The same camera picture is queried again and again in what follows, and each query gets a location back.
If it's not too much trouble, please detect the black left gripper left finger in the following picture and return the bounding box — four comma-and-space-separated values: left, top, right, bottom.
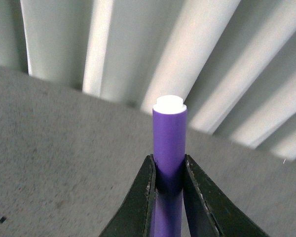
100, 155, 156, 237

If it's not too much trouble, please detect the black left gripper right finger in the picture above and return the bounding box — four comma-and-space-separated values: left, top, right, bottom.
183, 155, 268, 237

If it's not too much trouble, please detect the purple marker pen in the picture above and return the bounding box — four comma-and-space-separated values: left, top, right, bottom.
152, 95, 187, 237

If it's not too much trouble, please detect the white pleated curtain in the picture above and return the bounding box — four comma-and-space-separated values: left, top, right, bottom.
0, 0, 296, 161

